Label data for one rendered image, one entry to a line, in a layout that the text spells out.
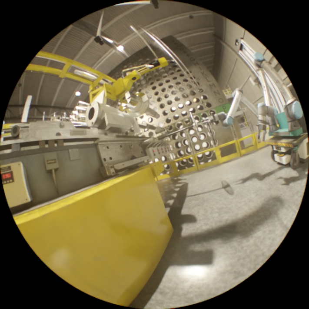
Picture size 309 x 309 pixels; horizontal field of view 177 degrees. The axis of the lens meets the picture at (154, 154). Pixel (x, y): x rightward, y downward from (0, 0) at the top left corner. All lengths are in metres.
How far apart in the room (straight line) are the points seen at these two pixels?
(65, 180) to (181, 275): 0.88
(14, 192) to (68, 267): 0.37
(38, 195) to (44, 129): 0.46
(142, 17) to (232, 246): 9.68
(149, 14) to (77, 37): 4.88
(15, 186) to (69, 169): 0.42
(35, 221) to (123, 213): 0.34
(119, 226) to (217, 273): 0.55
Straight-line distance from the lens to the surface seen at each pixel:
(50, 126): 0.93
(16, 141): 0.83
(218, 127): 3.24
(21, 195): 0.60
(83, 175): 0.80
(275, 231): 0.82
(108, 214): 0.40
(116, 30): 9.11
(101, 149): 0.89
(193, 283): 0.66
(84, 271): 0.43
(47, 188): 0.74
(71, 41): 9.32
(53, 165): 0.65
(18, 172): 0.61
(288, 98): 1.29
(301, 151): 1.57
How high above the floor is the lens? 0.64
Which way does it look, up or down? 1 degrees up
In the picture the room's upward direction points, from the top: 19 degrees counter-clockwise
